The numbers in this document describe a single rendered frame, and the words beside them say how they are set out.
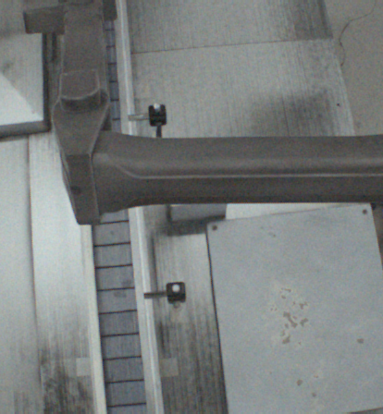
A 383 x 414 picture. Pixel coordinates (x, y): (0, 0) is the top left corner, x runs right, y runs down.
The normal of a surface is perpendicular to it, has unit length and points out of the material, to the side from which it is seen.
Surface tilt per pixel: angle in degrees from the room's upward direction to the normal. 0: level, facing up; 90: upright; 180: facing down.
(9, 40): 0
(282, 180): 52
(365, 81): 0
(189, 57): 0
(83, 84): 38
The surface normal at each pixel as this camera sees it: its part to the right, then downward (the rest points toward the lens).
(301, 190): -0.06, 0.55
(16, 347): 0.02, -0.32
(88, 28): 0.00, -0.81
